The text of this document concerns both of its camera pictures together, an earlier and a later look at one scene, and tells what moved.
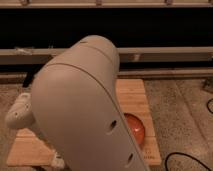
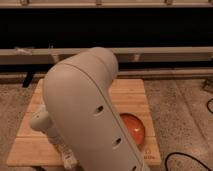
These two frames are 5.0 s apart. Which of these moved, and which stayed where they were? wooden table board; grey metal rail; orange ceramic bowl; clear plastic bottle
Moved: clear plastic bottle
Stayed: wooden table board; grey metal rail; orange ceramic bowl
